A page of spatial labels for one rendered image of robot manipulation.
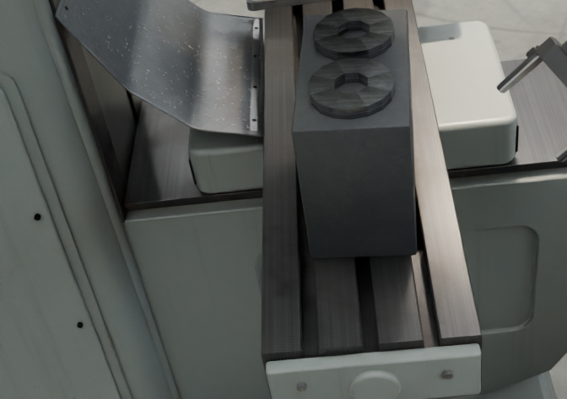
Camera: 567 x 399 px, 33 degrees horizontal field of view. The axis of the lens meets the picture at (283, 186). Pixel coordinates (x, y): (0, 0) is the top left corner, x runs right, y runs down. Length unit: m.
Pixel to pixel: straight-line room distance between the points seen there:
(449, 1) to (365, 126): 2.39
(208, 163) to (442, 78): 0.39
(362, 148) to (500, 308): 0.80
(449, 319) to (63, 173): 0.64
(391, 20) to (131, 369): 0.86
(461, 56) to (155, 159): 0.52
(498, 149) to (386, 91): 0.51
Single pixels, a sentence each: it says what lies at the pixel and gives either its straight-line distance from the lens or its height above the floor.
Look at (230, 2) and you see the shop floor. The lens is 3.47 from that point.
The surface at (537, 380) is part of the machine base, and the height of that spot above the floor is 0.20.
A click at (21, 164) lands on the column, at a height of 0.92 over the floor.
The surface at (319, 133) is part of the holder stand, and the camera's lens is 0.97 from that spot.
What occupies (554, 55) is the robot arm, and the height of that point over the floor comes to 1.11.
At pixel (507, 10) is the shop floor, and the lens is 3.28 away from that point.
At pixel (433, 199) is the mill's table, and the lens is 1.15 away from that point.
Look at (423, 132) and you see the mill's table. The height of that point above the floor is 0.96.
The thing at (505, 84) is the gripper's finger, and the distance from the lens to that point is 1.15.
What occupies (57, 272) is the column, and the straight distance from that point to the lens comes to 1.55.
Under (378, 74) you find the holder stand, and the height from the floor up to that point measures 1.16.
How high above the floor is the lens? 1.75
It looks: 41 degrees down
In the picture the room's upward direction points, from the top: 10 degrees counter-clockwise
